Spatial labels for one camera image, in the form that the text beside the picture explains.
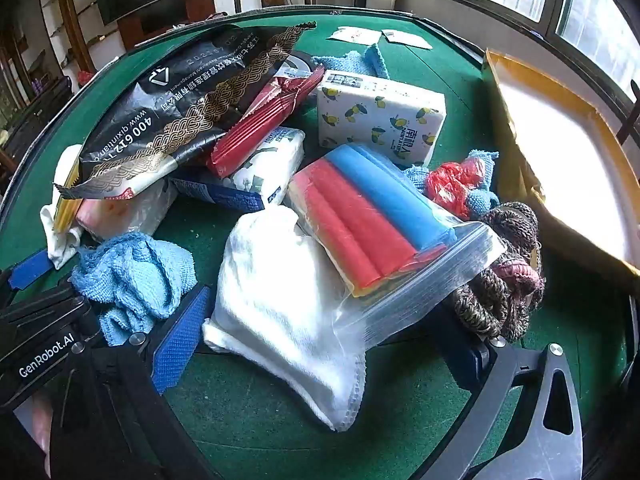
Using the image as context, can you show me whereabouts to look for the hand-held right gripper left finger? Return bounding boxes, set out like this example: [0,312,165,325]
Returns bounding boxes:
[49,285,217,480]

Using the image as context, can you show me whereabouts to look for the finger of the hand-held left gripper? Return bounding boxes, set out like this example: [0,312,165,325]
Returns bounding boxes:
[0,249,60,295]

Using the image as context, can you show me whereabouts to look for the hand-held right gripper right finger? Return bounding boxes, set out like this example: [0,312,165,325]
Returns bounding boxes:
[419,332,585,480]

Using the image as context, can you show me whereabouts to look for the yellow packet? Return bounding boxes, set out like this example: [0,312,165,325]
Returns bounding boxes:
[52,160,86,233]

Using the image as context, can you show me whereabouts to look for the light blue knitted cloth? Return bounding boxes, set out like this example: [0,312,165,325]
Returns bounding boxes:
[402,149,501,221]
[312,42,391,81]
[70,232,197,347]

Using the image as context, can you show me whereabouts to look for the brown knitted scarf bundle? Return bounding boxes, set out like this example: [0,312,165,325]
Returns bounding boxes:
[450,201,546,343]

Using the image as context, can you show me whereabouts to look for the white towel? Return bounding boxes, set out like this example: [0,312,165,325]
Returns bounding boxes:
[201,205,368,433]

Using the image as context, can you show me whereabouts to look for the zip bag of coloured rolls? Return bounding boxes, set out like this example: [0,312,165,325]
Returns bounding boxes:
[286,142,507,348]

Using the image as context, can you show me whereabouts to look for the red plastic bag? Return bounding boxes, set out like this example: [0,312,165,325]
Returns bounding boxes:
[425,162,483,221]

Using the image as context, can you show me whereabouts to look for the leaf print white tissue pack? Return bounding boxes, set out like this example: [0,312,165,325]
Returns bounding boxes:
[220,127,306,206]

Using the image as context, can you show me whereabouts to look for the black gold-patterned snack bag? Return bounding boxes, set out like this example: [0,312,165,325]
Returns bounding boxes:
[54,21,318,200]

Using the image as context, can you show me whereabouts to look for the yellow cardboard box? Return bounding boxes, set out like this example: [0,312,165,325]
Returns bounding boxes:
[482,49,640,277]

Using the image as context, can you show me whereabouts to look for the red foil packet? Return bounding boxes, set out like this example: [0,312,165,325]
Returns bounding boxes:
[206,67,326,178]

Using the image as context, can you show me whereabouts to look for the lemon print tissue pack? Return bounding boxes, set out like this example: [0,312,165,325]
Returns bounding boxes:
[316,69,447,168]

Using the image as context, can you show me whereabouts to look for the person's left hand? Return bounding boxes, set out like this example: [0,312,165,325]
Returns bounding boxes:
[30,394,55,477]

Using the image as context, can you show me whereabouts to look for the small white cloth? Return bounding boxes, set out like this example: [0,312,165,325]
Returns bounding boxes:
[40,145,86,271]

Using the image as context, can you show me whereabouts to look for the white plastic bag pink contents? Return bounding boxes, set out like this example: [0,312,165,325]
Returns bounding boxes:
[75,177,178,241]

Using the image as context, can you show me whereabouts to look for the dark blue flat box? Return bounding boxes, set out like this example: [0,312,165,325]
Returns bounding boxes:
[170,172,266,211]

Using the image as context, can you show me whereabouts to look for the wooden tv cabinet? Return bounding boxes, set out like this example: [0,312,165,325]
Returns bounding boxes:
[118,0,216,51]

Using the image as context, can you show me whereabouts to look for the dark wooden armchair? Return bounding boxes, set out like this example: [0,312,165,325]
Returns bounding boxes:
[617,80,640,146]

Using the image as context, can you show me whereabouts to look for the grey round table hub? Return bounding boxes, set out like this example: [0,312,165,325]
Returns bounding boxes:
[282,52,326,81]

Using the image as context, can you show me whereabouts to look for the plain white sachet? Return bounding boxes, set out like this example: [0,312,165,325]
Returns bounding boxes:
[381,29,433,50]

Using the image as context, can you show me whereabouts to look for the white sachet red print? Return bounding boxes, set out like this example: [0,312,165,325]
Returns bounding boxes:
[327,26,383,45]

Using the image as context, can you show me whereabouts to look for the wooden wall shelf unit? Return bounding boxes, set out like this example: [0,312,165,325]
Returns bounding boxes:
[30,0,126,76]

